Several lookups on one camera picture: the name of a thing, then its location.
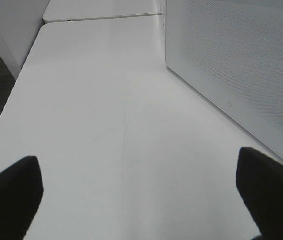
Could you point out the white microwave door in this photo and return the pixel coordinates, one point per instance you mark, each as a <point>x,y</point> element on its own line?
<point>231,51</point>

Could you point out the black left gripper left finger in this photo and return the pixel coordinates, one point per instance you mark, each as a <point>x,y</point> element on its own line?
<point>21,193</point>

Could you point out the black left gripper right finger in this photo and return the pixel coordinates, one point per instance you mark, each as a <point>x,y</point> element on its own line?
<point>259,180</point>

